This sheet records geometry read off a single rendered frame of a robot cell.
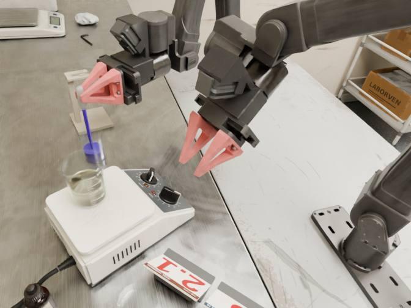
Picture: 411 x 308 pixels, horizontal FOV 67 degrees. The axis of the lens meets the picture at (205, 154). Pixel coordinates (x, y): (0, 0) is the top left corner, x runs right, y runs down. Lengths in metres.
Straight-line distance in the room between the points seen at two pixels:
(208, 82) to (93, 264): 0.28
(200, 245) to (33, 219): 0.29
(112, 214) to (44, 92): 0.53
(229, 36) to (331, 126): 0.48
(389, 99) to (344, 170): 1.87
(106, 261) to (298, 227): 0.34
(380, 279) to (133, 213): 0.40
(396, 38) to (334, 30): 2.19
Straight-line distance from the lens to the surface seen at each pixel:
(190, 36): 0.70
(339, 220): 0.63
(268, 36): 0.42
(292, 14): 0.41
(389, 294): 0.59
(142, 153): 0.68
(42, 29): 1.23
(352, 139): 0.86
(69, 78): 0.71
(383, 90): 2.63
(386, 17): 0.40
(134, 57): 0.63
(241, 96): 0.43
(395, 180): 0.47
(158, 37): 0.63
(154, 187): 0.54
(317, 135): 0.83
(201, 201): 0.59
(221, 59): 0.39
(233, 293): 0.50
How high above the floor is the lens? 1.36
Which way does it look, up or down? 42 degrees down
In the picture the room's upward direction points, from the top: 7 degrees clockwise
